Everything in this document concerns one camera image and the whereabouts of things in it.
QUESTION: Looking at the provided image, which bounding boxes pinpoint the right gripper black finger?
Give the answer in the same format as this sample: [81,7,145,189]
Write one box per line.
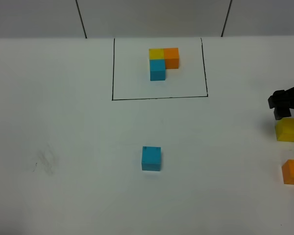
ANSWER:
[268,90,291,120]

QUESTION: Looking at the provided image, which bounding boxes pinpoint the orange template cube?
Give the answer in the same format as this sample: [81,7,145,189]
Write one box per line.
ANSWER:
[164,47,179,69]

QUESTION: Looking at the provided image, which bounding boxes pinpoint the blue template cube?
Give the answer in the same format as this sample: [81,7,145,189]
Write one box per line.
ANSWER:
[149,59,166,81]

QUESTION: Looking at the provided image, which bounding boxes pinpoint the yellow template cube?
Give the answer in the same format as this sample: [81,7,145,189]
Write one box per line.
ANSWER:
[149,48,165,60]

